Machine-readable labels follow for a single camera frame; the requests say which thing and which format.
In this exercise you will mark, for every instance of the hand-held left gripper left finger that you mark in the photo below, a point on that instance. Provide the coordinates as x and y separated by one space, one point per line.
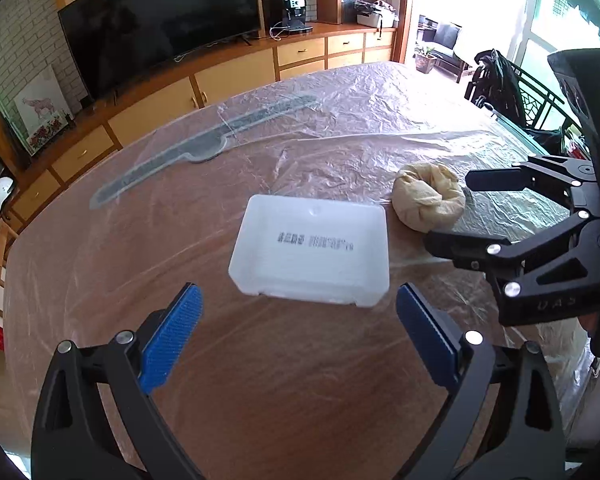
172 335

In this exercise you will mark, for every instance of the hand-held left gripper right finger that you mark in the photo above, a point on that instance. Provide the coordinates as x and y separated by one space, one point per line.
425 335

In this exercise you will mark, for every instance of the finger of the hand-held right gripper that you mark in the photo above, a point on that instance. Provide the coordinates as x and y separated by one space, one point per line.
500 179
460 250

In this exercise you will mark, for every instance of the beige cloth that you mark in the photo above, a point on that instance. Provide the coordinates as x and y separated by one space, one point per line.
425 205

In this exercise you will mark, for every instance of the white plastic box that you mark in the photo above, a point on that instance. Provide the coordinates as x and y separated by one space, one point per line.
330 275

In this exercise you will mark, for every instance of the person's right hand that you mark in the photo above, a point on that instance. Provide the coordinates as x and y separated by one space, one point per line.
591 325

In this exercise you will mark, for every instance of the dark lattice chair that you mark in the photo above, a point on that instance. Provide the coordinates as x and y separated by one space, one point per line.
540 105

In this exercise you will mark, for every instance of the potted plant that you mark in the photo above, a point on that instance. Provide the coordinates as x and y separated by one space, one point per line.
425 62

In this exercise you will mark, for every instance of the dark sofa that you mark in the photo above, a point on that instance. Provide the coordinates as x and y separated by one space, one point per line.
447 35

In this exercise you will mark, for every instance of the glass balcony door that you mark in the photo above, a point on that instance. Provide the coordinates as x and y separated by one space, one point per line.
540 10

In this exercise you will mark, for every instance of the long grey strip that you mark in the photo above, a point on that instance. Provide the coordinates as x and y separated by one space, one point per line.
205 147

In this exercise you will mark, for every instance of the white printer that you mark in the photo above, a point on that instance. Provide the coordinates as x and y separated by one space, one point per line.
375 17

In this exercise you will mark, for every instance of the white helmet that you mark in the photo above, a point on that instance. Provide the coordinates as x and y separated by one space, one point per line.
2 195

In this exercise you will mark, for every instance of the wooden television cabinet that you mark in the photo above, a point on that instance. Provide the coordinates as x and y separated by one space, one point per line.
230 77

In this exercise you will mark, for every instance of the black coffee machine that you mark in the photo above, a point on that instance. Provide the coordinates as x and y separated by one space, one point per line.
295 12

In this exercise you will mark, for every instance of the animal and flowers painting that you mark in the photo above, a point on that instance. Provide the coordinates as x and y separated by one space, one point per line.
40 105

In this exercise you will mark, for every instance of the black flat television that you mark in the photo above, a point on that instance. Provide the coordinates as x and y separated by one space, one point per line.
160 20

